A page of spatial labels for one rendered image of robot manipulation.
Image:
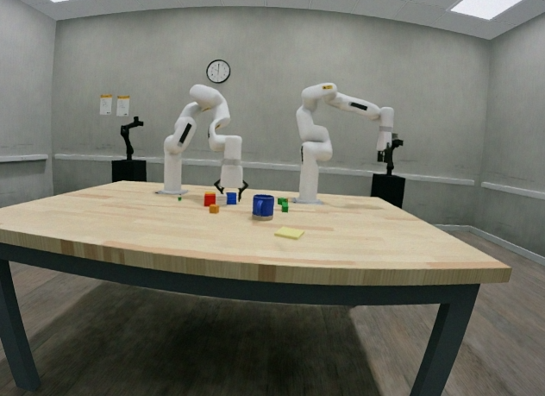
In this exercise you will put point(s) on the blue cube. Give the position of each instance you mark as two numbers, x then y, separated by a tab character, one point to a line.
231	197

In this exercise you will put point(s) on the dark blue mug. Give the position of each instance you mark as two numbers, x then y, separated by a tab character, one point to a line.
263	204

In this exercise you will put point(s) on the red cube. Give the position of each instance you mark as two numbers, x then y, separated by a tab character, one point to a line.
209	199

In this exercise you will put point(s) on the pale yellow square tile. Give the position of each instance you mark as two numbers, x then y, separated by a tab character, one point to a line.
289	233

